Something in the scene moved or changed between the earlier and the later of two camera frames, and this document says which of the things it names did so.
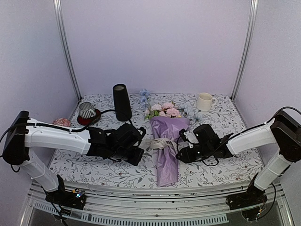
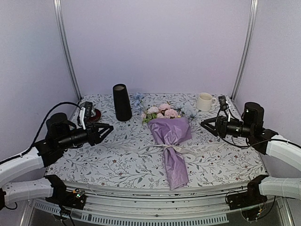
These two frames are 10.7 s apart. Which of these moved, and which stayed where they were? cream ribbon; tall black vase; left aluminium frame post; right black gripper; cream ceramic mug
Moved: cream ribbon; right black gripper
Stayed: tall black vase; left aluminium frame post; cream ceramic mug
